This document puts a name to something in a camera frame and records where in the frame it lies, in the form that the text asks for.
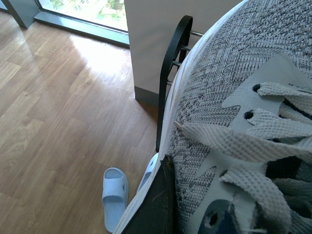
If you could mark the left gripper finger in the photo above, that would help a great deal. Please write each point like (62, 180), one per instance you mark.
(156, 215)

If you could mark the light blue slipper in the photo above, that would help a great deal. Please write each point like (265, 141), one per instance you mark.
(114, 197)
(148, 171)

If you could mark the grey sneaker front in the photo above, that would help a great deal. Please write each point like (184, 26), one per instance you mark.
(238, 125)

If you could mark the black metal shoe rack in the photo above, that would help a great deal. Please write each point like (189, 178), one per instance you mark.
(174, 56)

